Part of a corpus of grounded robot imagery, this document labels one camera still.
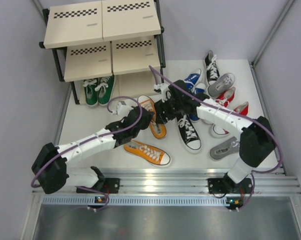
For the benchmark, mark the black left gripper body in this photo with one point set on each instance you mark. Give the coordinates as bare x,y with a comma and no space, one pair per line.
144,126

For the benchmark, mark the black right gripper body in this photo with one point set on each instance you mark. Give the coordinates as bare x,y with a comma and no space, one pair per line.
171,107

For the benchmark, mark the orange sneaker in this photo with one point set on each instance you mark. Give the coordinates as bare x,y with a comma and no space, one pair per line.
153,155
158,130

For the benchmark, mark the green sneaker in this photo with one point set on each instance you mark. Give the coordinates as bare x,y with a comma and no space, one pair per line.
104,89
91,97

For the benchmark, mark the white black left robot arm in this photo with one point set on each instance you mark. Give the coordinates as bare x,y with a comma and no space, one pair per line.
59,166

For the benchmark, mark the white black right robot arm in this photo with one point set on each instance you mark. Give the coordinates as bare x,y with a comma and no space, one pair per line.
256,139

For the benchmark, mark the beige black shoe shelf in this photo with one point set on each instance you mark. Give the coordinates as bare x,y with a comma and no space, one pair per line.
105,38

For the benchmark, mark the blue sneaker upper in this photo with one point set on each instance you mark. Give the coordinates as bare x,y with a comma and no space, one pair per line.
193,79

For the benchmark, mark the blue sneaker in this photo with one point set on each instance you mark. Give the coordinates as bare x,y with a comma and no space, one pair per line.
193,79
199,88

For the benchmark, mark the blue sneaker lower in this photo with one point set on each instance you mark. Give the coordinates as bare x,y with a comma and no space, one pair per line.
199,88

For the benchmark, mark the black sneaker in middle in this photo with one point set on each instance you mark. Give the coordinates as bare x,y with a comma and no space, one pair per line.
188,134

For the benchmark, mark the black sneaker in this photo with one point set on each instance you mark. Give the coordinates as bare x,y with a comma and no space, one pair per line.
188,134
212,69

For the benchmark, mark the black sneaker at back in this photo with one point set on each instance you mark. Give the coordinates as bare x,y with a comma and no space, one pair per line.
212,69

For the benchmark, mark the red sneaker upper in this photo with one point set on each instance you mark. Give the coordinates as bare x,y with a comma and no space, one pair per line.
222,96

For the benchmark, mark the red sneaker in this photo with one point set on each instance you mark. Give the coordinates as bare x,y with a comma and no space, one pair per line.
218,132
222,96

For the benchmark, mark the grey sneaker at back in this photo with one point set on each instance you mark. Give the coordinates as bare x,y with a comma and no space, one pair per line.
223,83

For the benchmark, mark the grey sneaker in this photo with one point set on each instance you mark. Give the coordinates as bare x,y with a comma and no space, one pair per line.
223,83
224,149

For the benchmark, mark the red sneaker lower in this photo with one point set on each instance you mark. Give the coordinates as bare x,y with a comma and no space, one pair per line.
218,132

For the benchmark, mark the grey sneaker in front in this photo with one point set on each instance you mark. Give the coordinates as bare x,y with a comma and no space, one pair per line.
224,149

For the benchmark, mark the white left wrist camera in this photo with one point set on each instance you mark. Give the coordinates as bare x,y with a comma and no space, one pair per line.
122,109

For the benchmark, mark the aluminium mounting rail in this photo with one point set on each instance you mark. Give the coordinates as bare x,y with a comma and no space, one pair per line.
165,182

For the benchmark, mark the grey slotted cable duct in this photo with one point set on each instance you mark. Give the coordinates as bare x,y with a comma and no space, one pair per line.
117,200

